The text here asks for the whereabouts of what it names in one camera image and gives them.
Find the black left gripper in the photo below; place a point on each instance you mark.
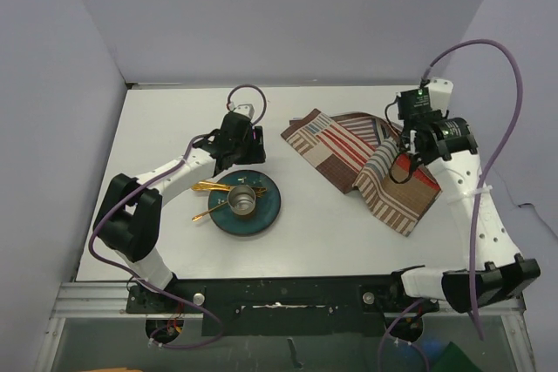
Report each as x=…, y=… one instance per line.
x=255, y=154

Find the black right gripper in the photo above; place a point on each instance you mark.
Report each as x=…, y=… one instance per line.
x=441, y=115

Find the beige metal cup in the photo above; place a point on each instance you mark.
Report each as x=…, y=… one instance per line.
x=242, y=201

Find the blue ceramic plate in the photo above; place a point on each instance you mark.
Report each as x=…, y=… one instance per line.
x=266, y=210

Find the gold spoon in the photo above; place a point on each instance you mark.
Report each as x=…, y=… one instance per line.
x=211, y=186

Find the patchwork striped cloth placemat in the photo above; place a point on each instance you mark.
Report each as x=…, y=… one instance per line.
x=359, y=151

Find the gold fork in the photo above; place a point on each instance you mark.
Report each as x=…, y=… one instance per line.
x=210, y=210

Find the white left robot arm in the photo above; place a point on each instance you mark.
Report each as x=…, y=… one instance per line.
x=127, y=227

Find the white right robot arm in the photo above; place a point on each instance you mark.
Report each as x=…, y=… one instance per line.
x=494, y=268

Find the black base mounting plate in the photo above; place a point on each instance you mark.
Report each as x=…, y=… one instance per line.
x=304, y=306

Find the blue object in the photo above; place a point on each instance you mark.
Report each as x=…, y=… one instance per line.
x=432, y=346

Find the green object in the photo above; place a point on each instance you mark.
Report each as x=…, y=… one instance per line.
x=453, y=359

